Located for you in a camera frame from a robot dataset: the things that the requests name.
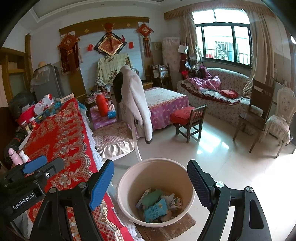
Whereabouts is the white medicine box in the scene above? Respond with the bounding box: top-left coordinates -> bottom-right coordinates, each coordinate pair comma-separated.
136,187 -> 151,209

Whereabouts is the blue snack bag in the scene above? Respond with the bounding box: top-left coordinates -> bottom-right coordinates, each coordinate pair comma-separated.
144,198 -> 169,223

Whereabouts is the beige trash bin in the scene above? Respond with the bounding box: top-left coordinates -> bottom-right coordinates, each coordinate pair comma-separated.
116,158 -> 195,227

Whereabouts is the pink cup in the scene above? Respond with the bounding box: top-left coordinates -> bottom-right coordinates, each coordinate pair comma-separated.
8,148 -> 23,166

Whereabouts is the white pink small bottle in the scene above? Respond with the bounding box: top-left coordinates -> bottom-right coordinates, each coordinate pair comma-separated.
19,150 -> 30,163

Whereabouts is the red floral tablecloth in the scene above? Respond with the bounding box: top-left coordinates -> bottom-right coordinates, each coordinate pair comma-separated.
23,99 -> 133,240

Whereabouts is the red thermos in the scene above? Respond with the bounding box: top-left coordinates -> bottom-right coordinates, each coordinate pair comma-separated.
95,92 -> 108,118

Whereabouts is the white ornate chair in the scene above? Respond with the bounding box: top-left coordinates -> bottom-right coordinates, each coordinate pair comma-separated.
260,87 -> 295,158

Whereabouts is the grey fridge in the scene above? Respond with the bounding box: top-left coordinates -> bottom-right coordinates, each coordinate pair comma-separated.
30,64 -> 63,101

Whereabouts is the chair with white coat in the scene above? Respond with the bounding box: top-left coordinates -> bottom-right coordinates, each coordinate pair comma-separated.
110,64 -> 154,145

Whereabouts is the small red cushioned chair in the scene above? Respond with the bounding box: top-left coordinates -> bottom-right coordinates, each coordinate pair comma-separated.
170,105 -> 207,144

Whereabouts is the purple covered low table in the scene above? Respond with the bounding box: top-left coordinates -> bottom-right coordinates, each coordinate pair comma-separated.
144,87 -> 189,131

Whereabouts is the dark wooden chair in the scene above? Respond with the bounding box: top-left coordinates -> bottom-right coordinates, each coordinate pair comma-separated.
232,80 -> 274,153

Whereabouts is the floral sofa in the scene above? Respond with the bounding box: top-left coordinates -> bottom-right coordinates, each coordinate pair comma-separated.
177,66 -> 250,126

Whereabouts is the red chinese knot left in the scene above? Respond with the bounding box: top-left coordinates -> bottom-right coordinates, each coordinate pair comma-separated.
58,33 -> 80,74

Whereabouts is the red chinese knot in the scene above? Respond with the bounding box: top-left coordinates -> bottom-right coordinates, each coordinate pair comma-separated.
136,23 -> 154,58
58,33 -> 80,74

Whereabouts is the red chinese knot right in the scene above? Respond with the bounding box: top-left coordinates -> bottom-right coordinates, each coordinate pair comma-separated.
136,23 -> 154,58

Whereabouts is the window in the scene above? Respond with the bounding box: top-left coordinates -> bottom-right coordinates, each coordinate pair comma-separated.
193,9 -> 252,69

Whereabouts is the beige curtain right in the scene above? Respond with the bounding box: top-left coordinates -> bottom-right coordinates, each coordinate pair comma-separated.
243,11 -> 274,97

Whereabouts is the framed red wall decoration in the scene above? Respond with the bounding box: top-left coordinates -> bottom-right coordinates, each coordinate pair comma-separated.
94,33 -> 127,56

